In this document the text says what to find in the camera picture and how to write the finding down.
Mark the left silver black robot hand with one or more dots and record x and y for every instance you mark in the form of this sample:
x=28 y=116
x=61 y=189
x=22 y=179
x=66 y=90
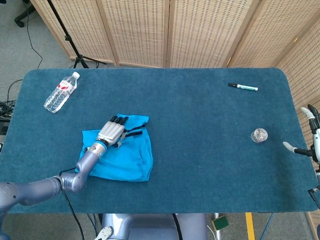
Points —
x=112 y=130

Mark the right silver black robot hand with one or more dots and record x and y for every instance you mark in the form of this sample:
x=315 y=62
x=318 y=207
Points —
x=317 y=145

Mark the blue printed t-shirt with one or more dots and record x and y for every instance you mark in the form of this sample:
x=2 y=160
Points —
x=125 y=162

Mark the clear plastic water bottle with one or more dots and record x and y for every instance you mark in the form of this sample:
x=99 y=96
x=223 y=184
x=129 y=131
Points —
x=58 y=95

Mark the blue carpet table cover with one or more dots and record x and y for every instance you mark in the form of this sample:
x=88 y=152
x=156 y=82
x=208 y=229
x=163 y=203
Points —
x=200 y=112

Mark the white marker pen black cap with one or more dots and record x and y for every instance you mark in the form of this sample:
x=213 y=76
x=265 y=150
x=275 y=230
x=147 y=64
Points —
x=243 y=87

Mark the black tripod stand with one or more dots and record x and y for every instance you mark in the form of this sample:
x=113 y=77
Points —
x=67 y=38

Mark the wooden rattan folding screen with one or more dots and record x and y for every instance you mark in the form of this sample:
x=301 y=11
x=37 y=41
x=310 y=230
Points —
x=137 y=30

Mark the grey robot torso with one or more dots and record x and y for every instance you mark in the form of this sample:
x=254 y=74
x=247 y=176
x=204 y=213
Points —
x=150 y=227

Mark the yellow floor tape strip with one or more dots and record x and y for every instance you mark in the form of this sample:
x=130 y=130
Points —
x=250 y=227

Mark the black box device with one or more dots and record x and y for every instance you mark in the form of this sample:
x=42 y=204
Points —
x=3 y=128

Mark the green yellow sponge block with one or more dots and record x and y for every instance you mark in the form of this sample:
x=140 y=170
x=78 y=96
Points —
x=220 y=222

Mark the black office chair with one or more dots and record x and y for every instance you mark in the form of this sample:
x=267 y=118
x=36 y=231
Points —
x=21 y=21

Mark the white metal bracket plate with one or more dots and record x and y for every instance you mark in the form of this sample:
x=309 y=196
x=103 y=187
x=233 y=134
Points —
x=105 y=233

